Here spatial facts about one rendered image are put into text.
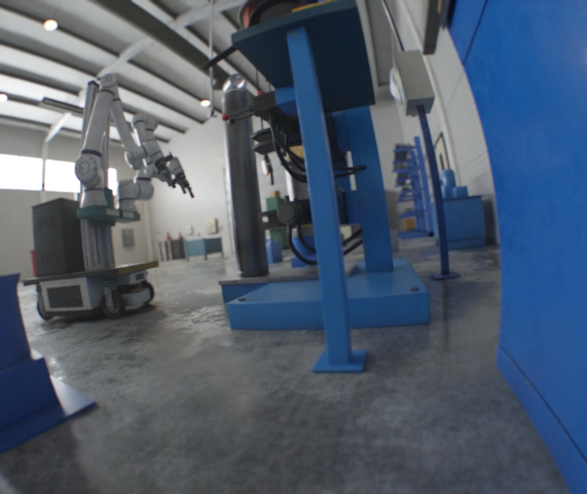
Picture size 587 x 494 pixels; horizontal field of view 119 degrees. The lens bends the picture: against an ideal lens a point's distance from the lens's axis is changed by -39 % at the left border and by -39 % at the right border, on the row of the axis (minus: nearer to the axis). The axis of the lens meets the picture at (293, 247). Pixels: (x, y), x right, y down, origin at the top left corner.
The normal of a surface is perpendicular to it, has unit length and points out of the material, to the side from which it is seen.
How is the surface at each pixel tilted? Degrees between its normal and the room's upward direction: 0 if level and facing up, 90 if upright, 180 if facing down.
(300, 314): 90
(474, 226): 90
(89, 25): 174
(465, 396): 0
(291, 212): 90
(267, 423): 0
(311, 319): 90
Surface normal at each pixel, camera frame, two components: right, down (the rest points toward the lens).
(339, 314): -0.32, 0.07
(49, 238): 0.07, 0.03
